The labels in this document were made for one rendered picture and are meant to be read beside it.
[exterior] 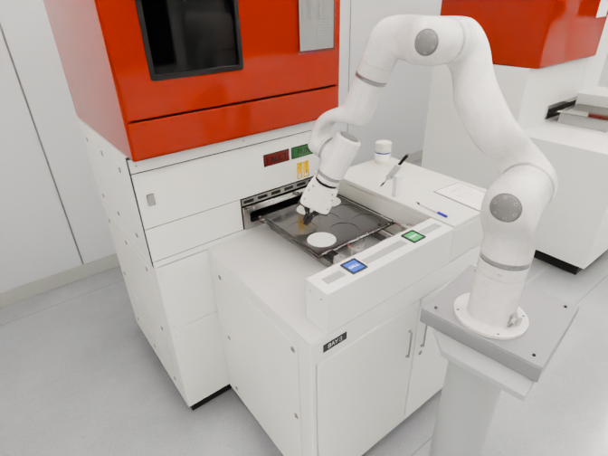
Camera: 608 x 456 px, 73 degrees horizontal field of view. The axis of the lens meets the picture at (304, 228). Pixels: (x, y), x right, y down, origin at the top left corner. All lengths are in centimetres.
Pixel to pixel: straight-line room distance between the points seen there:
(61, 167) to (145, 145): 161
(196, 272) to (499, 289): 104
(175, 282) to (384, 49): 106
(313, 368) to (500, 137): 77
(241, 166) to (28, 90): 156
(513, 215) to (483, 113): 23
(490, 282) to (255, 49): 98
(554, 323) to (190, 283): 119
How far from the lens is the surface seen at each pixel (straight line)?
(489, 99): 103
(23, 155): 286
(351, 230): 150
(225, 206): 156
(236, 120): 143
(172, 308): 166
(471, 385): 133
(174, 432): 208
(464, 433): 149
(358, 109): 118
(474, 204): 162
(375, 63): 114
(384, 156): 190
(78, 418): 229
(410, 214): 155
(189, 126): 136
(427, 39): 98
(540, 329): 127
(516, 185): 98
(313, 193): 133
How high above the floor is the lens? 164
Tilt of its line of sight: 29 degrees down
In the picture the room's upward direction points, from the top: 2 degrees counter-clockwise
